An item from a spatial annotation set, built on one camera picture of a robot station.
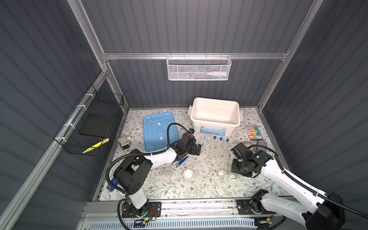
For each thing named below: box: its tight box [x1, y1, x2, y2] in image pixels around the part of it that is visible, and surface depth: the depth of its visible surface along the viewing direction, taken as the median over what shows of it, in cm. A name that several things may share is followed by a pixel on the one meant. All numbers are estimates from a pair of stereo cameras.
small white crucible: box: [217, 169, 226, 178], surface depth 86 cm
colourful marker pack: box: [248, 125, 264, 141], surface depth 104 cm
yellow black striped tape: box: [81, 138, 110, 154], surface depth 68 cm
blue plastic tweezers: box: [175, 156, 189, 168], surface depth 92 cm
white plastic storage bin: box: [187, 97, 243, 138], surface depth 106 cm
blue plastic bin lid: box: [142, 112, 180, 152], surface depth 111 cm
